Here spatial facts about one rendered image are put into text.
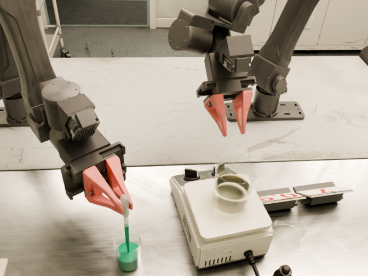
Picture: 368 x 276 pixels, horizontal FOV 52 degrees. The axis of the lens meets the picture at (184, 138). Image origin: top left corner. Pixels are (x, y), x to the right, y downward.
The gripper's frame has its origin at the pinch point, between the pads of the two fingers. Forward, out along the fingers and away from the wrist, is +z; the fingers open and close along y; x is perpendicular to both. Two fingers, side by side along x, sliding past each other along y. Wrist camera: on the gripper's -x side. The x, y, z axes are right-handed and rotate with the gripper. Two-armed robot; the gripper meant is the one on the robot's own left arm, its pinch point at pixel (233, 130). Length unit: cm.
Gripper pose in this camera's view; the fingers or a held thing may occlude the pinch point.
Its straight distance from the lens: 71.0
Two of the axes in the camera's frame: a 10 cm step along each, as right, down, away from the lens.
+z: 1.6, 9.8, -1.4
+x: -1.9, 1.7, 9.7
